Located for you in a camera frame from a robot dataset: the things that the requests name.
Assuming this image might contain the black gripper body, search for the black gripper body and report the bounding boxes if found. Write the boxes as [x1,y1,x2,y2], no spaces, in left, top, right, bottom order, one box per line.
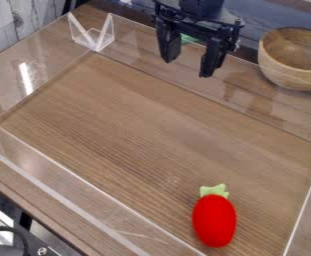
[154,0,244,43]

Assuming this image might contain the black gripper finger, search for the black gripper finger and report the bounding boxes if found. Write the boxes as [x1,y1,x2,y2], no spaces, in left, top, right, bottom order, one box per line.
[156,20,182,63]
[199,38,227,78]

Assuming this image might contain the red plush strawberry toy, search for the red plush strawberry toy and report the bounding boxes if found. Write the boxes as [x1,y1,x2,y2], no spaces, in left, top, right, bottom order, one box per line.
[191,183,238,248]

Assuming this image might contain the green block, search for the green block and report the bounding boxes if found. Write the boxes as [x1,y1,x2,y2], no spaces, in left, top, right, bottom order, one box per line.
[182,34,198,44]

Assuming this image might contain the wooden bowl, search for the wooden bowl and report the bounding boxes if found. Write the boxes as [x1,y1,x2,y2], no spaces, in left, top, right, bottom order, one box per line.
[258,27,311,91]

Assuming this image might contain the clear acrylic table barrier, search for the clear acrylic table barrier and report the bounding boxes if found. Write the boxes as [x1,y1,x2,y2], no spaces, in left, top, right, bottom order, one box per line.
[0,14,311,256]

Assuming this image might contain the clear acrylic corner bracket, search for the clear acrylic corner bracket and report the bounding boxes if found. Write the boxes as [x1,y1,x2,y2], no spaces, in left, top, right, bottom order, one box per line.
[67,13,115,52]

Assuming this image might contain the black metal frame bracket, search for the black metal frame bracket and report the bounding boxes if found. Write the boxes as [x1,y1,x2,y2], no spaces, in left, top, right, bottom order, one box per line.
[13,210,61,256]

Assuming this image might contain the black cable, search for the black cable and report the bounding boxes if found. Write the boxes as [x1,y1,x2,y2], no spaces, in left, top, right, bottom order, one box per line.
[0,225,31,256]

